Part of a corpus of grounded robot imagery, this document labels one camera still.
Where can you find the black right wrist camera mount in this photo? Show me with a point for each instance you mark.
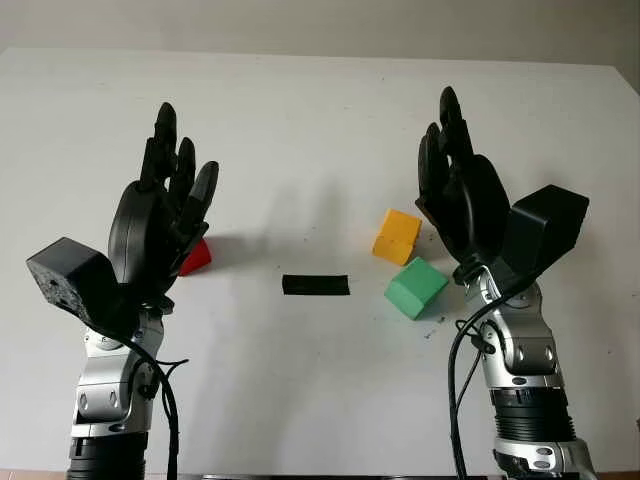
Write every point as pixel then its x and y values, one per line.
pixel 545 225

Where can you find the black tape strip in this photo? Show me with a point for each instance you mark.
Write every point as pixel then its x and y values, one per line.
pixel 315 285

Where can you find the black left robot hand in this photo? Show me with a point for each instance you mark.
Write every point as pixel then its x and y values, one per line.
pixel 135 225

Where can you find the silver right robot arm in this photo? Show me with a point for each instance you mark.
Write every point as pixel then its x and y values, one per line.
pixel 530 350

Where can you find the red cube block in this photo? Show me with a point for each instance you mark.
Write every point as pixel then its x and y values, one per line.
pixel 199 257

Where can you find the yellow cube block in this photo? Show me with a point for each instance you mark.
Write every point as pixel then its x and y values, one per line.
pixel 397 232

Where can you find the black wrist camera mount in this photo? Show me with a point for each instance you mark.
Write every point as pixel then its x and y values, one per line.
pixel 545 225
pixel 70 280

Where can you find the green cube block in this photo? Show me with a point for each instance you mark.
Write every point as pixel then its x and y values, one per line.
pixel 417 287

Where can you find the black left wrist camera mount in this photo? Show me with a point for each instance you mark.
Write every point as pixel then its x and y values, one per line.
pixel 70 280

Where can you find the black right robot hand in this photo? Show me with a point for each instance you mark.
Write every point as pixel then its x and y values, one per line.
pixel 480 210

